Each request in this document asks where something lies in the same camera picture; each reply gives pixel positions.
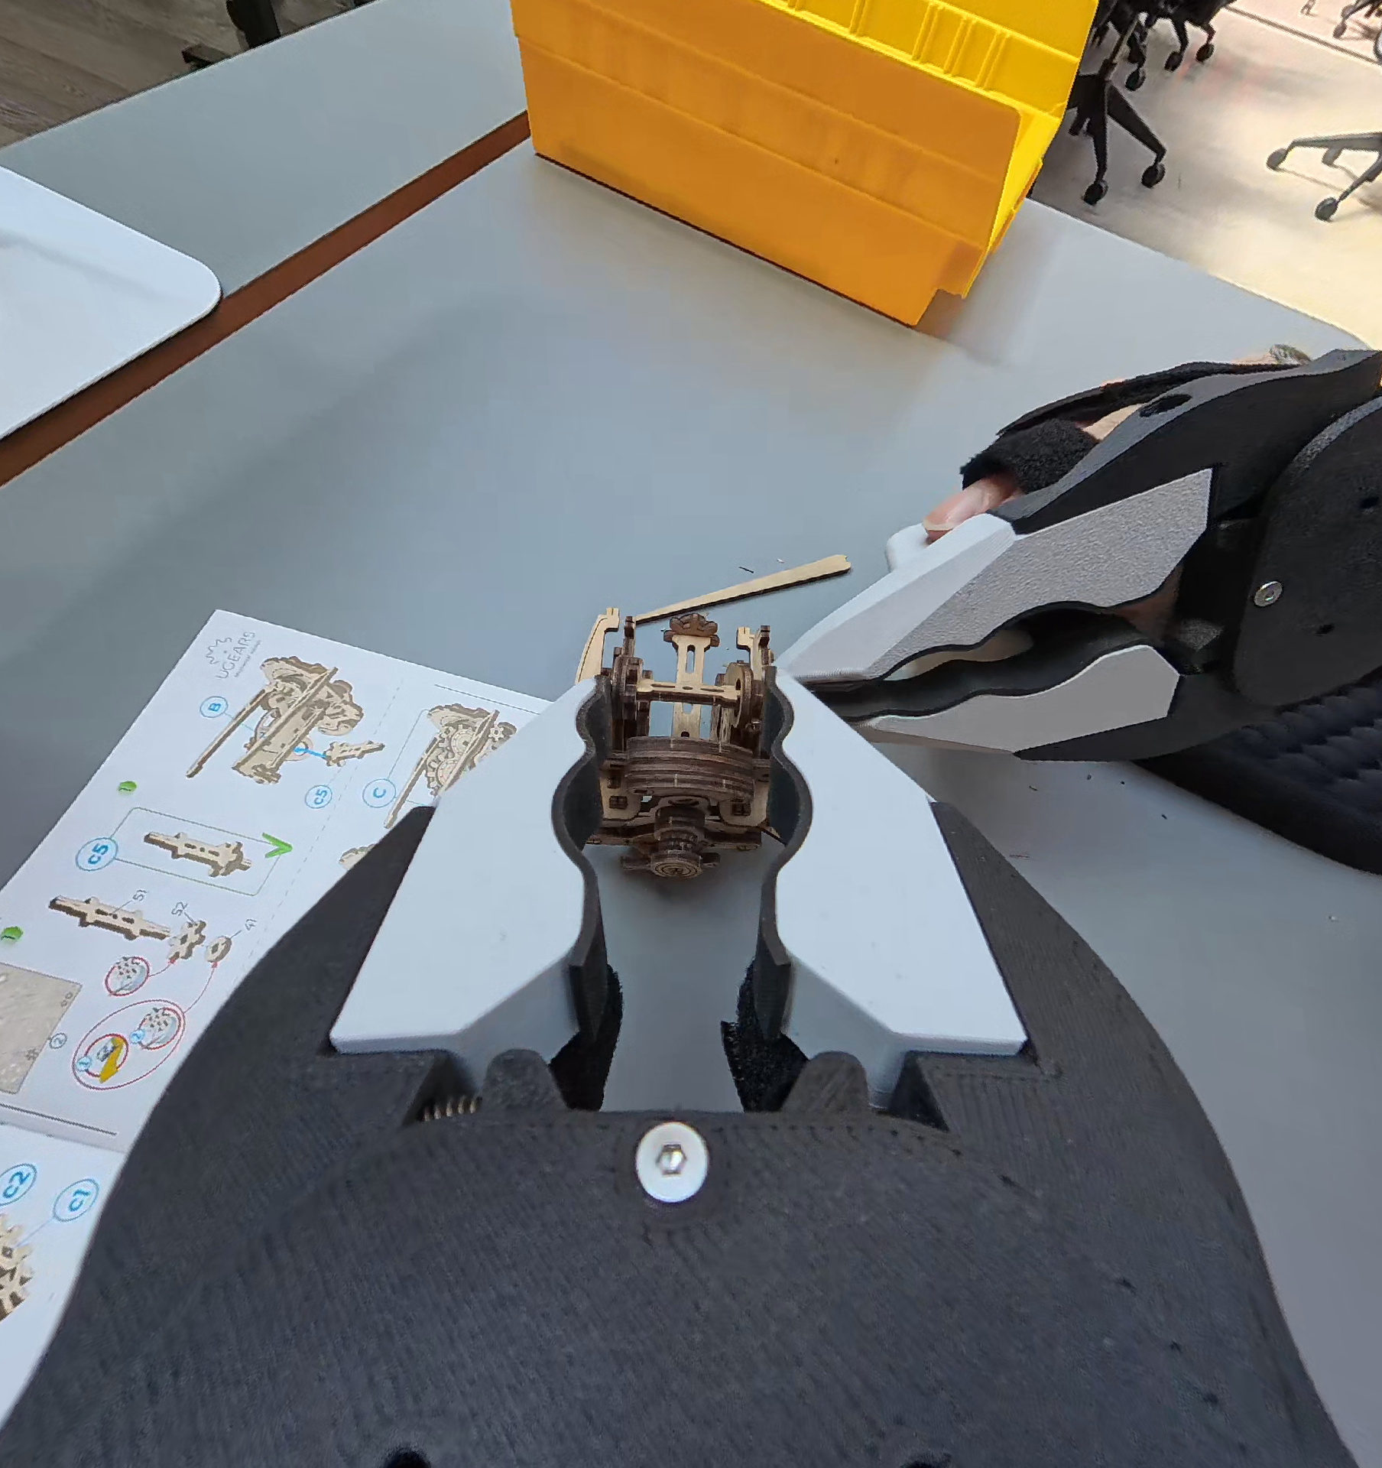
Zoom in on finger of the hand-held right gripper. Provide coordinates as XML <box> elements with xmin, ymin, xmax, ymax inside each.
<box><xmin>851</xmin><ymin>643</ymin><xmax>1185</xmax><ymax>765</ymax></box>
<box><xmin>777</xmin><ymin>471</ymin><xmax>1220</xmax><ymax>693</ymax></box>

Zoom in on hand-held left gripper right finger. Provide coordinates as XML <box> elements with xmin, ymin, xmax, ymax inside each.
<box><xmin>757</xmin><ymin>678</ymin><xmax>1030</xmax><ymax>1108</ymax></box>

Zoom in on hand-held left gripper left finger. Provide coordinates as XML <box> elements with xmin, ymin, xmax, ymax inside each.
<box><xmin>328</xmin><ymin>678</ymin><xmax>624</xmax><ymax>1101</ymax></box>

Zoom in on wooden mechanical model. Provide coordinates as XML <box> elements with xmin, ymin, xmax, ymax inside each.
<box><xmin>581</xmin><ymin>613</ymin><xmax>788</xmax><ymax>886</ymax></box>

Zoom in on grey desk with brown edge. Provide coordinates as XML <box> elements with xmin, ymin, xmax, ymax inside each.
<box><xmin>0</xmin><ymin>0</ymin><xmax>531</xmax><ymax>517</ymax></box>

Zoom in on person's right hand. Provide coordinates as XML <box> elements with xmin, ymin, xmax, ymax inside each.
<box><xmin>924</xmin><ymin>475</ymin><xmax>1026</xmax><ymax>546</ymax></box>

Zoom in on flat wooden stick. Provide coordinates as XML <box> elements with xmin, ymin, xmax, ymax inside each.
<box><xmin>631</xmin><ymin>554</ymin><xmax>854</xmax><ymax>628</ymax></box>

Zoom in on black textured wrist rest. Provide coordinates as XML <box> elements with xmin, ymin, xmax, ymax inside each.
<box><xmin>1136</xmin><ymin>664</ymin><xmax>1382</xmax><ymax>881</ymax></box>

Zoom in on small hooked wooden piece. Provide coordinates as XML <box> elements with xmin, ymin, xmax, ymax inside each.
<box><xmin>575</xmin><ymin>610</ymin><xmax>639</xmax><ymax>692</ymax></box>

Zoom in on printed instruction sheet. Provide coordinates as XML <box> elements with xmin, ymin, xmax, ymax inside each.
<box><xmin>0</xmin><ymin>612</ymin><xmax>557</xmax><ymax>1395</ymax></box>

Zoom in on grey office chair base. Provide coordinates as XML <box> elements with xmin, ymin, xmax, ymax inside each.
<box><xmin>1266</xmin><ymin>14</ymin><xmax>1382</xmax><ymax>250</ymax></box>

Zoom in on black office chair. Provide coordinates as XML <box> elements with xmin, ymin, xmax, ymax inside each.
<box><xmin>1067</xmin><ymin>0</ymin><xmax>1171</xmax><ymax>210</ymax></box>
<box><xmin>1149</xmin><ymin>0</ymin><xmax>1239</xmax><ymax>73</ymax></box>

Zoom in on stacked yellow plastic bins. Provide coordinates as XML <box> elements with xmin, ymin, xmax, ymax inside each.
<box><xmin>510</xmin><ymin>0</ymin><xmax>1102</xmax><ymax>332</ymax></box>

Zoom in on white monitor stand base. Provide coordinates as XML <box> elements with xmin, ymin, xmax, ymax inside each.
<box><xmin>0</xmin><ymin>158</ymin><xmax>225</xmax><ymax>467</ymax></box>

